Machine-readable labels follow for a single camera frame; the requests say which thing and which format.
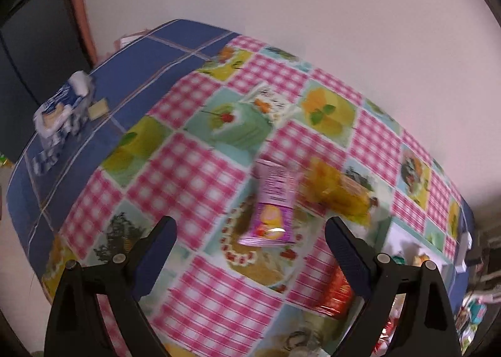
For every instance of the green white cracker packet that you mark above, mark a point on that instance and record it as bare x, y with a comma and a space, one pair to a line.
398, 259

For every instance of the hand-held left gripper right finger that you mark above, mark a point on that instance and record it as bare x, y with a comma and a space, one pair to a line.
348, 259

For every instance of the large red patterned packet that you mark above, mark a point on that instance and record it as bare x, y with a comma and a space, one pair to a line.
336, 294

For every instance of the orange green snack packet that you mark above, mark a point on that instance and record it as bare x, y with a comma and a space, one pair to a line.
418, 259

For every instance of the white foam tray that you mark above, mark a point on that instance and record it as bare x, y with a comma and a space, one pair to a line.
403, 239

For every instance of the purple snack packet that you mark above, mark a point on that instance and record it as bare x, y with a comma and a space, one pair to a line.
270, 204

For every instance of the crumpled blue white packet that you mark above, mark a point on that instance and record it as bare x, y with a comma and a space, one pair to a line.
58, 110

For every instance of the green white cow biscuit packet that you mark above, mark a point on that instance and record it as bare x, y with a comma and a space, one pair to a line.
475, 310

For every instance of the white plastic clip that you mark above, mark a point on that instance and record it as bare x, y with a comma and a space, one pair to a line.
465, 243

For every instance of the small shiny red packet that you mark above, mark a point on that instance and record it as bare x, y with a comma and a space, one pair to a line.
386, 335

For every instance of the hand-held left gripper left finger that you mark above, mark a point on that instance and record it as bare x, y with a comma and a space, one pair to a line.
154, 259

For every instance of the dark cabinet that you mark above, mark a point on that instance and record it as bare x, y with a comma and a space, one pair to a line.
31, 48

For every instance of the pink checkered printed tablecloth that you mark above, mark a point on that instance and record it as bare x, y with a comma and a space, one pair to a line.
188, 185

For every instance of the yellow transparent cake packet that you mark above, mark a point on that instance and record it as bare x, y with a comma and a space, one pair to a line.
340, 192

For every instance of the small white orange packet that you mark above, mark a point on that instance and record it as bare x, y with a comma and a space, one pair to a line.
270, 101

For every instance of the orange wooden board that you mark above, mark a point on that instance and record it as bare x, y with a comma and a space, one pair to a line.
80, 16

